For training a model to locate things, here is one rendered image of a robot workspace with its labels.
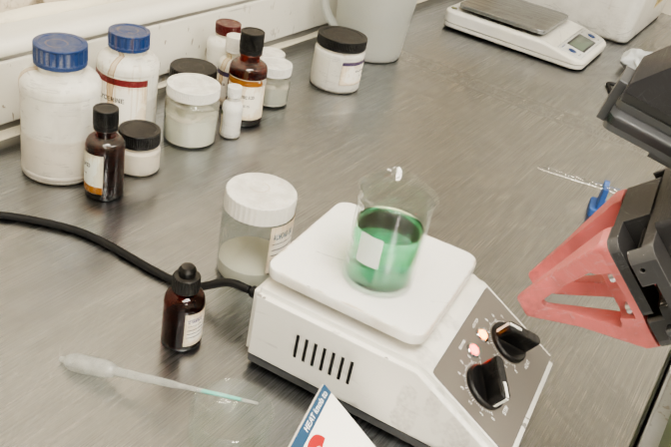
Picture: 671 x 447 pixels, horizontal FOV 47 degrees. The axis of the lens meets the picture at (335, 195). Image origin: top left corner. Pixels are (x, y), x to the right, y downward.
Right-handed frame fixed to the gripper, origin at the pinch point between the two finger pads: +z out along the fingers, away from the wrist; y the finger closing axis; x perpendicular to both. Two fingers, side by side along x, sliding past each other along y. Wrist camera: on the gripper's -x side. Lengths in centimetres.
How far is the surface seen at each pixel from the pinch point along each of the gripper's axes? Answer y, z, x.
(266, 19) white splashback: -50, 44, -25
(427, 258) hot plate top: -5.4, 9.7, -2.0
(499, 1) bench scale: -99, 32, -8
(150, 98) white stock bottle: -18.3, 38.6, -23.2
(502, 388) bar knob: 1.5, 5.0, 5.4
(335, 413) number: 7.3, 13.4, 1.1
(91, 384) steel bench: 12.3, 26.6, -7.8
